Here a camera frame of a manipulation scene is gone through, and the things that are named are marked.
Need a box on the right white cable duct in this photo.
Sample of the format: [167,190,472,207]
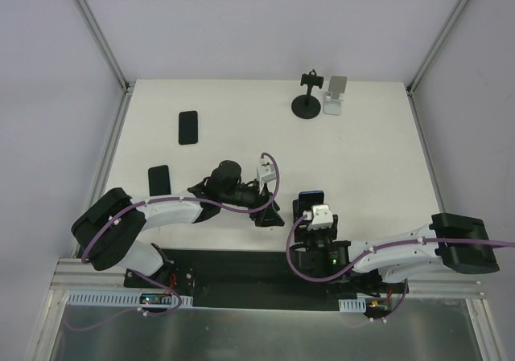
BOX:
[338,297,367,314]

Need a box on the aluminium frame post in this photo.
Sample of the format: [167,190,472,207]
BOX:
[60,0,136,95]
[405,0,488,95]

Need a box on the white cable duct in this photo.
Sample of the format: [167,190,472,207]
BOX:
[338,297,367,314]
[68,291,193,309]

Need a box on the blue phone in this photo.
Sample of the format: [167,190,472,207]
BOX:
[298,190,324,214]

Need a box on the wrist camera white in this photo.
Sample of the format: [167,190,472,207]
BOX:
[307,204,334,231]
[257,162,277,187]

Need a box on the right aluminium frame post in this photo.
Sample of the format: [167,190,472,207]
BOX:
[405,0,488,95]

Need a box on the left aluminium frame post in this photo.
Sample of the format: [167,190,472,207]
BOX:
[60,0,136,95]

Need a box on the left white cable duct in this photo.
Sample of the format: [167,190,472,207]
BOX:
[68,291,193,309]

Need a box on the black round-base clamp stand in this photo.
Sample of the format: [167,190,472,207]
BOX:
[291,69,324,120]

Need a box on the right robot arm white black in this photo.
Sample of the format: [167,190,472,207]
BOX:
[286,213,500,293]

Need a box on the black phone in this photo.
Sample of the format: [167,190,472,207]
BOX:
[178,110,199,146]
[147,165,171,196]

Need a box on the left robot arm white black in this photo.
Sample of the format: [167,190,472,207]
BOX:
[71,153,284,288]

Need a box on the aluminium front rail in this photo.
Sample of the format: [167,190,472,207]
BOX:
[50,258,486,299]

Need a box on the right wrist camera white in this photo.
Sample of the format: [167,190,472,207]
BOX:
[307,204,334,231]

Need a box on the silver metal phone stand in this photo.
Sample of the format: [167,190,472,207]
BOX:
[323,75,348,116]

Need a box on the black phone far left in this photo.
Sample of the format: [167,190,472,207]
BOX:
[178,110,199,146]

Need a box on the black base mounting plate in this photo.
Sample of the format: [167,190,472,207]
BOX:
[124,249,403,311]

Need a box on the black folding phone stand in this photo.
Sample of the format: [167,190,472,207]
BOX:
[293,196,311,243]

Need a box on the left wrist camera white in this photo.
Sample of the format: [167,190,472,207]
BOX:
[257,162,277,187]

